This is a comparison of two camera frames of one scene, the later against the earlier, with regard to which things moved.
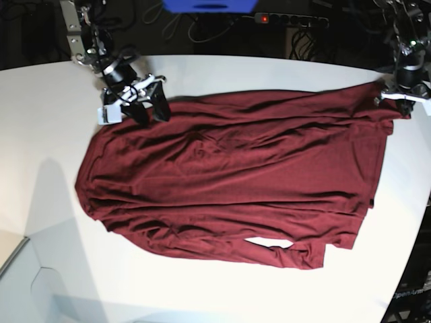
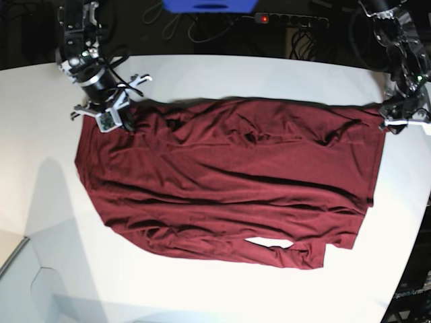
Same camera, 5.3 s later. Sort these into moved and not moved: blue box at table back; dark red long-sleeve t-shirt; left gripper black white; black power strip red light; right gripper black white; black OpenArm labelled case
Moved: right gripper black white; dark red long-sleeve t-shirt; left gripper black white
Not moved: black OpenArm labelled case; black power strip red light; blue box at table back
